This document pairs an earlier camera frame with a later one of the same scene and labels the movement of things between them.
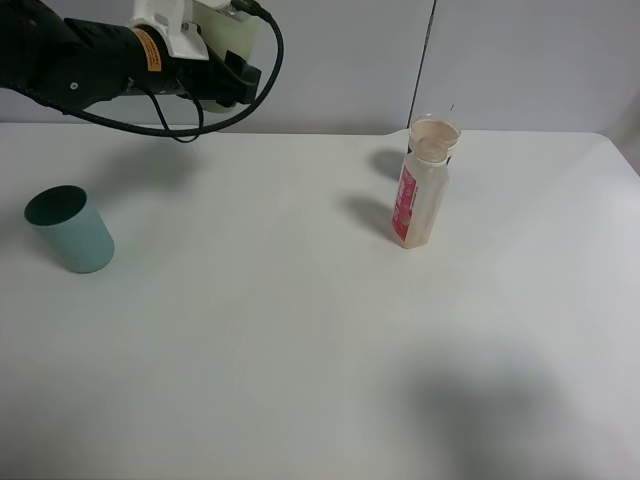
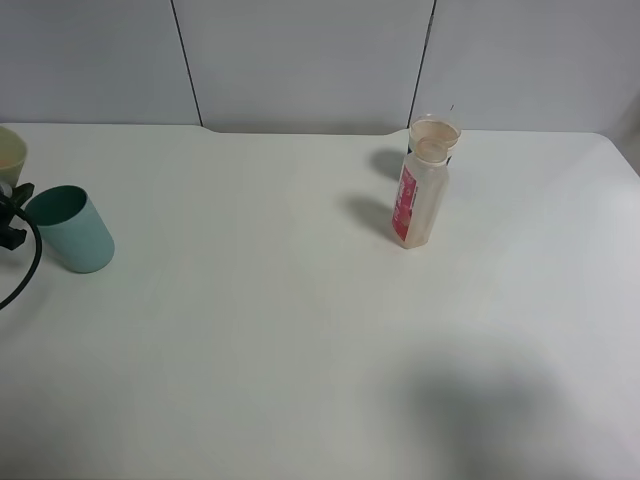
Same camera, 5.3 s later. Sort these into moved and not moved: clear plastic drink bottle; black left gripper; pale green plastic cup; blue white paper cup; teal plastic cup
Moved: pale green plastic cup; black left gripper
Not moved: clear plastic drink bottle; teal plastic cup; blue white paper cup
